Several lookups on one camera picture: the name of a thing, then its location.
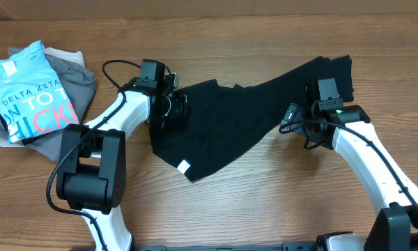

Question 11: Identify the cardboard back panel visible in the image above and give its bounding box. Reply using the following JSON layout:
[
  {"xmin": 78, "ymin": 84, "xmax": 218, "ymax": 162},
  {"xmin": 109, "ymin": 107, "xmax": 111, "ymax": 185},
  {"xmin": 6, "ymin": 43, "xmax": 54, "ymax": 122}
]
[{"xmin": 0, "ymin": 0, "xmax": 418, "ymax": 20}]

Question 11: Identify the black t-shirt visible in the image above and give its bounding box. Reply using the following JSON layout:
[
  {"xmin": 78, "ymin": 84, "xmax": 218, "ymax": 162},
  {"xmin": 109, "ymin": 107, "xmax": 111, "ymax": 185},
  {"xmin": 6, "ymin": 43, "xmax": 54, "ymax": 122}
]
[{"xmin": 149, "ymin": 56, "xmax": 354, "ymax": 181}]

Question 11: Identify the grey folded t-shirt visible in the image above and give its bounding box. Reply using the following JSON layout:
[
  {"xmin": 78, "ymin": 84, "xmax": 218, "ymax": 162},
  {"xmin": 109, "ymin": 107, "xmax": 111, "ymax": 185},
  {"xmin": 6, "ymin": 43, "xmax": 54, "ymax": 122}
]
[{"xmin": 0, "ymin": 54, "xmax": 96, "ymax": 162}]

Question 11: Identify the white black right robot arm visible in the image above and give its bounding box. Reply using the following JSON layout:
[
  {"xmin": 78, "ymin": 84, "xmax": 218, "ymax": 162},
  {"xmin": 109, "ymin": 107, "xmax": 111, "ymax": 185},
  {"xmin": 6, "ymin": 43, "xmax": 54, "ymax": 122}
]
[{"xmin": 279, "ymin": 103, "xmax": 418, "ymax": 250}]

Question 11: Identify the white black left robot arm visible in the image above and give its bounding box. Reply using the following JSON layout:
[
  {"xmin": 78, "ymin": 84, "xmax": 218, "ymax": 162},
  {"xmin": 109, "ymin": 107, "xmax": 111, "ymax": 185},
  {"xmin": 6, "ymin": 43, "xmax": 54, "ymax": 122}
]
[{"xmin": 46, "ymin": 73, "xmax": 189, "ymax": 250}]

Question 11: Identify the light blue printed t-shirt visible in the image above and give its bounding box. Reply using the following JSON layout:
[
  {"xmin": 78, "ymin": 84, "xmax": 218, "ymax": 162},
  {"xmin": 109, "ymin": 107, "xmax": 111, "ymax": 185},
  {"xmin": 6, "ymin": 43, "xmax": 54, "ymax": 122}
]
[{"xmin": 0, "ymin": 40, "xmax": 79, "ymax": 144}]

